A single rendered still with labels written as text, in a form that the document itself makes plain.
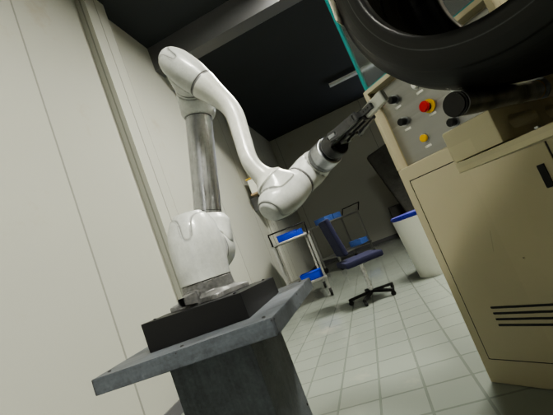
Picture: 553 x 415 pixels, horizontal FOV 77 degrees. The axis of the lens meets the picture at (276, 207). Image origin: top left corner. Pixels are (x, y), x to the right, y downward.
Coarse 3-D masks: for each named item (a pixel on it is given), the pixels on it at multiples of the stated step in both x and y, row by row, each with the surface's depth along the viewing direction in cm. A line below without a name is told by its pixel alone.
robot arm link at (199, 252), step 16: (176, 224) 103; (192, 224) 102; (208, 224) 104; (176, 240) 101; (192, 240) 100; (208, 240) 102; (224, 240) 112; (176, 256) 101; (192, 256) 99; (208, 256) 100; (224, 256) 104; (176, 272) 102; (192, 272) 99; (208, 272) 99; (224, 272) 102
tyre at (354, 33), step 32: (352, 0) 69; (384, 0) 86; (416, 0) 87; (512, 0) 48; (544, 0) 46; (352, 32) 72; (384, 32) 65; (416, 32) 87; (448, 32) 56; (480, 32) 53; (512, 32) 50; (544, 32) 48; (384, 64) 70; (416, 64) 63; (448, 64) 58; (480, 64) 55; (512, 64) 53; (544, 64) 53
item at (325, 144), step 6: (324, 138) 100; (342, 138) 96; (324, 144) 99; (330, 144) 97; (336, 144) 98; (342, 144) 100; (324, 150) 100; (330, 150) 98; (336, 150) 98; (342, 150) 99; (330, 156) 100; (336, 156) 100
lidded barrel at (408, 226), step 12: (408, 216) 336; (396, 228) 356; (408, 228) 339; (420, 228) 333; (408, 240) 344; (420, 240) 335; (408, 252) 353; (420, 252) 338; (432, 252) 331; (420, 264) 342; (432, 264) 333; (420, 276) 352; (432, 276) 335
